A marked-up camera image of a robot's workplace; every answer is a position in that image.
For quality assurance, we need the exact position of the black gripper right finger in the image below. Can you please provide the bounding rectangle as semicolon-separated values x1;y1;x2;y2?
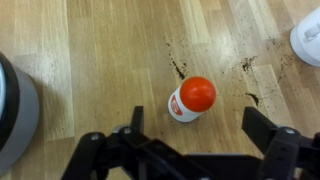
242;107;278;153

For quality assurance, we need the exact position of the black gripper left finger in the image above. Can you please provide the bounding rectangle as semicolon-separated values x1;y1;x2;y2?
130;106;144;132

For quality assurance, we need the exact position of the orange white coffee pod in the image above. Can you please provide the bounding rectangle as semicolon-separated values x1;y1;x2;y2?
168;76;216;123

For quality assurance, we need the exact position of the white mug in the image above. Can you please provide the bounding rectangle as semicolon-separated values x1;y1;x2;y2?
290;7;320;67

